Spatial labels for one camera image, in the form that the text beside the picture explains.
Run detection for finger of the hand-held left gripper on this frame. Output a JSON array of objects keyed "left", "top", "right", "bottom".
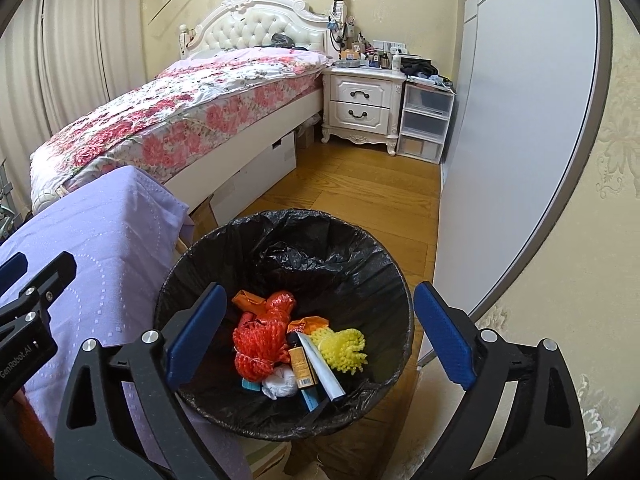
[
  {"left": 0, "top": 252, "right": 28, "bottom": 293},
  {"left": 0, "top": 251, "right": 77, "bottom": 331}
]

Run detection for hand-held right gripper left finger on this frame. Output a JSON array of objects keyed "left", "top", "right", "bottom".
[{"left": 52, "top": 282, "right": 228, "bottom": 480}]

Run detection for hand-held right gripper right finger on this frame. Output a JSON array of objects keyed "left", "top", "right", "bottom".
[{"left": 412, "top": 281, "right": 588, "bottom": 480}]

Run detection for orange plastic bag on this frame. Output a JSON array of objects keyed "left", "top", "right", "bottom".
[{"left": 231, "top": 290, "right": 266, "bottom": 313}]

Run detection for red foam fruit net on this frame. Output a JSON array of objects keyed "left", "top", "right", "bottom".
[{"left": 232, "top": 320, "right": 291, "bottom": 382}]

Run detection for red plastic bag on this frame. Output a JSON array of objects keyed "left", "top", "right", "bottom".
[{"left": 240, "top": 291, "right": 297, "bottom": 333}]

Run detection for white plastic bag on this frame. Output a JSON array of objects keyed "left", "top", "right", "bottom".
[{"left": 261, "top": 365, "right": 301, "bottom": 401}]

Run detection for yellow foam fruit net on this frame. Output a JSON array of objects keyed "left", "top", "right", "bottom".
[{"left": 307, "top": 327, "right": 368, "bottom": 375}]

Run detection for yellow bottle with black cap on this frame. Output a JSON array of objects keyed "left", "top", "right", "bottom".
[{"left": 287, "top": 332, "right": 321, "bottom": 390}]

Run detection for orange paper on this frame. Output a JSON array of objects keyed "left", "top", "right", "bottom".
[{"left": 289, "top": 315, "right": 332, "bottom": 336}]

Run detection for white tube with green print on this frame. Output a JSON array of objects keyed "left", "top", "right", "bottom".
[{"left": 295, "top": 331, "right": 347, "bottom": 402}]

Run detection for light blue tube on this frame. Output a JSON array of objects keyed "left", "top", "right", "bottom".
[{"left": 299, "top": 387, "right": 331, "bottom": 415}]

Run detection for bin with black liner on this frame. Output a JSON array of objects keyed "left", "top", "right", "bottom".
[{"left": 152, "top": 209, "right": 416, "bottom": 442}]

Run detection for purple tablecloth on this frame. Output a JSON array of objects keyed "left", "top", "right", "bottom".
[{"left": 0, "top": 165, "right": 253, "bottom": 480}]

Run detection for grey desk chair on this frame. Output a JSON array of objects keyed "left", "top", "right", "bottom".
[{"left": 0, "top": 157, "right": 23, "bottom": 233}]

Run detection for white under-bed drawer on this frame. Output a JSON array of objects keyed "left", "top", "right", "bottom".
[{"left": 210, "top": 132, "right": 298, "bottom": 221}]

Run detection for pink floral quilt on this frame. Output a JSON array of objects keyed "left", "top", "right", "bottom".
[{"left": 30, "top": 45, "right": 331, "bottom": 201}]

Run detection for beige curtain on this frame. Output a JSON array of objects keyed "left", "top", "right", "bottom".
[
  {"left": 0, "top": 0, "right": 51, "bottom": 196},
  {"left": 37, "top": 0, "right": 148, "bottom": 131}
]

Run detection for clear plastic drawer unit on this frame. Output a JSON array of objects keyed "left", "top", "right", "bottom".
[{"left": 397, "top": 80, "right": 456, "bottom": 165}]

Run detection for white wardrobe door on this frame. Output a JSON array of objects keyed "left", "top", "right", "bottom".
[{"left": 417, "top": 0, "right": 613, "bottom": 368}]

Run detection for cardboard box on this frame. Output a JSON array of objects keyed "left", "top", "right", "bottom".
[{"left": 295, "top": 122, "right": 322, "bottom": 150}]

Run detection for white nightstand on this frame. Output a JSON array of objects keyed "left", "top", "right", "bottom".
[{"left": 320, "top": 66, "right": 407, "bottom": 155}]

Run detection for black cloth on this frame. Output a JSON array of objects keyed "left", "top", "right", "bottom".
[{"left": 400, "top": 57, "right": 441, "bottom": 81}]

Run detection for cluster of small bottles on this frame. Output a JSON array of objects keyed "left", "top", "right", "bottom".
[{"left": 327, "top": 0, "right": 411, "bottom": 72}]

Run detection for dark cloth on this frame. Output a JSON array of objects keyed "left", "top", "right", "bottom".
[{"left": 270, "top": 32, "right": 311, "bottom": 51}]

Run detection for white bed with tufted headboard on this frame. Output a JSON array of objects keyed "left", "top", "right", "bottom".
[{"left": 30, "top": 0, "right": 336, "bottom": 221}]

